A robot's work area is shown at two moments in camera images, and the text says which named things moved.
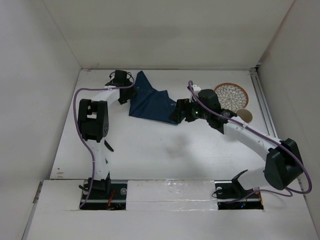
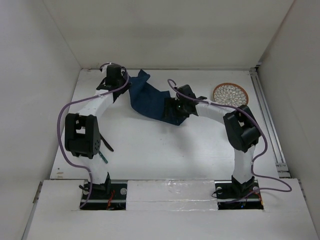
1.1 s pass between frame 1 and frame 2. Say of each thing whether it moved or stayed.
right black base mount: stayed
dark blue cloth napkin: stayed
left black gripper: moved
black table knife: stayed
